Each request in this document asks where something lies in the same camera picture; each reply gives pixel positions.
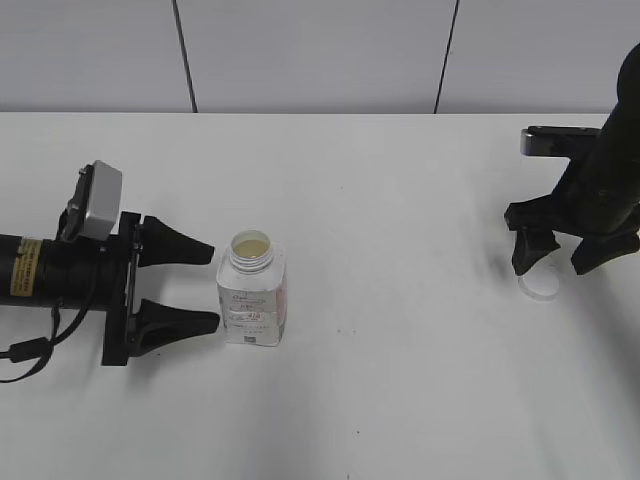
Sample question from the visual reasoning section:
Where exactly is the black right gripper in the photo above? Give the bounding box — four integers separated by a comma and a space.
504, 149, 639, 275

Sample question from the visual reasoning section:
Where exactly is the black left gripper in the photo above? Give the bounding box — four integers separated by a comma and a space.
101, 212, 220, 366

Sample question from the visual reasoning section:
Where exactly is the white bottle cap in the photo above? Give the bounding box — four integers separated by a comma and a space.
517, 265, 560, 302

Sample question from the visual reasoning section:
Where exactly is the white yili changqing bottle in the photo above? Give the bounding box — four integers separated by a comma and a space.
216, 230, 288, 347

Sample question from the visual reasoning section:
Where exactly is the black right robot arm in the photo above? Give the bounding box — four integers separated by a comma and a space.
504, 48, 639, 276

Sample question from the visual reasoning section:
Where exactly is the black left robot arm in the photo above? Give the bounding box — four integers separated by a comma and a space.
1, 212, 220, 366

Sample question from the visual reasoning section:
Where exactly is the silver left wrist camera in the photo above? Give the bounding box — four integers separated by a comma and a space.
56, 160, 123, 243

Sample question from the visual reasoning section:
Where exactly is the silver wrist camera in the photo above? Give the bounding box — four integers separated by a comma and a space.
520, 125, 600, 158
56, 160, 123, 243

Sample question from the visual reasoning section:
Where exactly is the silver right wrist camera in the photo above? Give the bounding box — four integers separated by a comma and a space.
520, 125, 600, 158

